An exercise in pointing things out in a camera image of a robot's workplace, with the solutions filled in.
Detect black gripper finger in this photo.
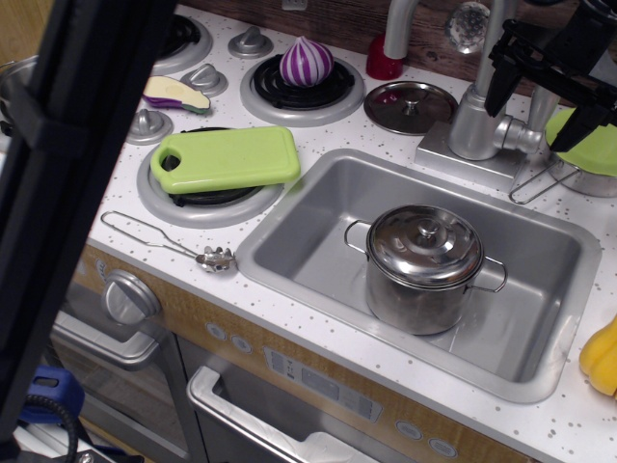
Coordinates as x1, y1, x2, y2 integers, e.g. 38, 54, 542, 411
550, 105, 608, 151
484, 31, 522, 117

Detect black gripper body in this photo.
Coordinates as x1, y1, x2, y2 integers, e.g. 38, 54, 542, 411
502, 1, 616, 110

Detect silver faucet lever handle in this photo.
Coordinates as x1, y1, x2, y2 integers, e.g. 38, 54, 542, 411
526, 85, 560, 132

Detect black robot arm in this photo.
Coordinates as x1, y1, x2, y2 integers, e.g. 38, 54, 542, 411
1, 1, 616, 462

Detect green plastic plate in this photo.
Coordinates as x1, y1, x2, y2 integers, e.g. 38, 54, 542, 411
545, 109, 617, 177

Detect clear crystal knob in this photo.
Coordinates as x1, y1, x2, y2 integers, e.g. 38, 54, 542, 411
444, 1, 490, 55

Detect silver toy faucet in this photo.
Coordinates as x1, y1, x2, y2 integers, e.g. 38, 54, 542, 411
383, 0, 546, 193

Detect loose steel pot lid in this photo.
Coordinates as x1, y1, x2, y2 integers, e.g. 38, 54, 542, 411
363, 81, 458, 136

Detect red toy cup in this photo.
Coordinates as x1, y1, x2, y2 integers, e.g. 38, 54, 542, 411
365, 34, 403, 81

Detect steel pot lid on pot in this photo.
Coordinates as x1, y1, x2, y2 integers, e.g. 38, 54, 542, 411
366, 204, 485, 289

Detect purple striped toy onion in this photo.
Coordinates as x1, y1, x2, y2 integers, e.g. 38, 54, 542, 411
279, 36, 335, 88

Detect grey toy sink basin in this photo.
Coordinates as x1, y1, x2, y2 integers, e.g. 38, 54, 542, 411
237, 150, 602, 403

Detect yellow toy pepper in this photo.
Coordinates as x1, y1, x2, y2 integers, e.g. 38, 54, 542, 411
578, 318, 616, 398

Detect back right stove burner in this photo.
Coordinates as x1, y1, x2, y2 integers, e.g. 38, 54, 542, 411
240, 55, 365, 128

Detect stove burner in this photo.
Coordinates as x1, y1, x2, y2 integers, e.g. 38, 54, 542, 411
240, 55, 365, 128
137, 128, 285, 229
150, 14, 213, 75

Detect grey stove knob top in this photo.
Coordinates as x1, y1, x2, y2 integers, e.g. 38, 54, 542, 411
228, 26, 274, 59

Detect grey stove knob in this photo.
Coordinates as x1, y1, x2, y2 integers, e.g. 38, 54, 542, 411
228, 26, 274, 59
126, 109, 174, 146
180, 64, 228, 97

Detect grey stove knob middle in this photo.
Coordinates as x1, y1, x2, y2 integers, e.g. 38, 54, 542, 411
180, 64, 228, 97

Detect green plastic cutting board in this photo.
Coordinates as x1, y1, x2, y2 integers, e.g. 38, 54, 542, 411
150, 126, 301, 195

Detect front stove burner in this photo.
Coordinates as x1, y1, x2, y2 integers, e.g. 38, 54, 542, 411
137, 128, 285, 229

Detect back left stove burner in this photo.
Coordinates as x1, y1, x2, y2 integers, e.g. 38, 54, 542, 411
150, 14, 213, 75

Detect toy eggplant slice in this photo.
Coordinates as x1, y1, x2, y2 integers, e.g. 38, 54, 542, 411
143, 76, 210, 114

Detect grey stove knob lower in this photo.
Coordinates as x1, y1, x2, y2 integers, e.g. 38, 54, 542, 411
126, 109, 174, 146

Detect grey oven dial knob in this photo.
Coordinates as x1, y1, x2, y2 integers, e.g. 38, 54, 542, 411
101, 269, 161, 326

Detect steel bowl on left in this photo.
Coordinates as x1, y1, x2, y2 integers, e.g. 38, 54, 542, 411
1, 55, 38, 123

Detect steel saucepan with wire handle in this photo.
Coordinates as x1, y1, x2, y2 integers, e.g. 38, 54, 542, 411
508, 153, 616, 205

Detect steel pot with handles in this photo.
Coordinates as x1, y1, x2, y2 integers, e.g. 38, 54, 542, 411
361, 242, 508, 336

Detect metal wire pasta spoon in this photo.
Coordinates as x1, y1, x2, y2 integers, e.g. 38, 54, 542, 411
100, 210, 237, 274

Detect silver dishwasher door handle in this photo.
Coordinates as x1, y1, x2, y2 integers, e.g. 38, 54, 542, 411
186, 367, 374, 463

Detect silver oven door handle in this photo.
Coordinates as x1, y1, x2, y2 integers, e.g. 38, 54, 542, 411
52, 313, 160, 371

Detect blue clamp with black cable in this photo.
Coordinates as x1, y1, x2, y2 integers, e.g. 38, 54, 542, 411
18, 365, 85, 462

